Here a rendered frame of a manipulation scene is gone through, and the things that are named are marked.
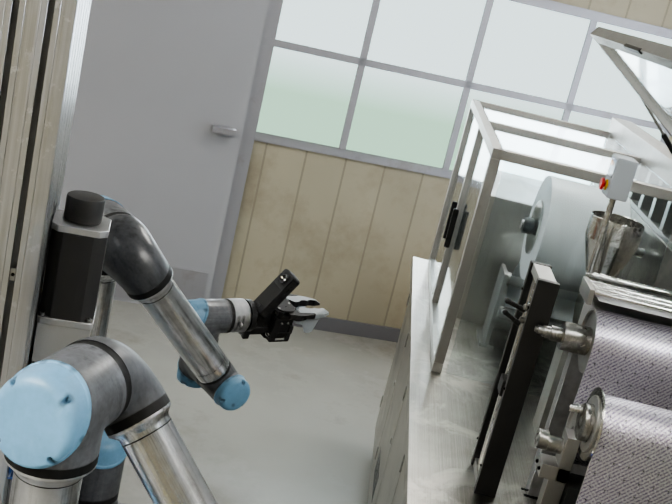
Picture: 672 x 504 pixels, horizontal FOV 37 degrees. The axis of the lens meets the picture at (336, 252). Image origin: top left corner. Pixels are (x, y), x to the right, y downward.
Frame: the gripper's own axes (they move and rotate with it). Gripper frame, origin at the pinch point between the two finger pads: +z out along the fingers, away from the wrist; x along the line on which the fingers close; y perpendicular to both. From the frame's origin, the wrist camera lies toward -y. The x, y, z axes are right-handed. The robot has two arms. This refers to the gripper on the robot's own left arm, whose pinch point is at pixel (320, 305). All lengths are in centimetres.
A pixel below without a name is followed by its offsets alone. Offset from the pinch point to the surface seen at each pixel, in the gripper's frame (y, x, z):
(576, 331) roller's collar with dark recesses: -18, 42, 36
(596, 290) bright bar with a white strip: -28, 41, 38
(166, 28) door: 15, -291, 93
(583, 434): -9, 64, 20
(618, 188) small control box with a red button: -44, 20, 59
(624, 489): -2, 74, 26
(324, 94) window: 27, -255, 171
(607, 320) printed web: -23, 45, 39
